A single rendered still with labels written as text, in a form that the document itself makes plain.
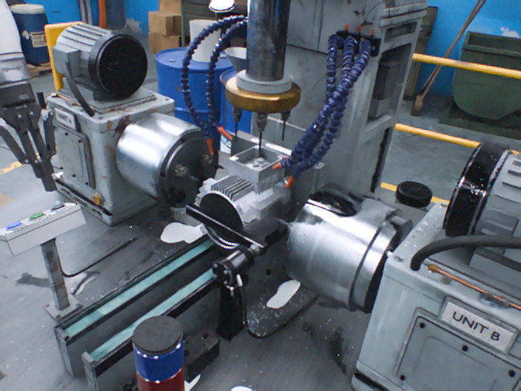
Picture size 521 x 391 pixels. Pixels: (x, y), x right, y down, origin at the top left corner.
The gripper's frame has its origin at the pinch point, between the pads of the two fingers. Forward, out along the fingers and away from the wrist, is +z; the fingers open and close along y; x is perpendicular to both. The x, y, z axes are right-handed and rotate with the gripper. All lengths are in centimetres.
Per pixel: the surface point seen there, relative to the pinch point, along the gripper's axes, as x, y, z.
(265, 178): -30, 39, 14
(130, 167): 7.0, 25.2, 6.5
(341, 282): -56, 25, 31
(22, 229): -3.4, -9.9, 8.2
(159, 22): 421, 386, -88
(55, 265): 1.4, -5.0, 20.5
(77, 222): -3.4, 1.4, 11.8
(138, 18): 538, 441, -115
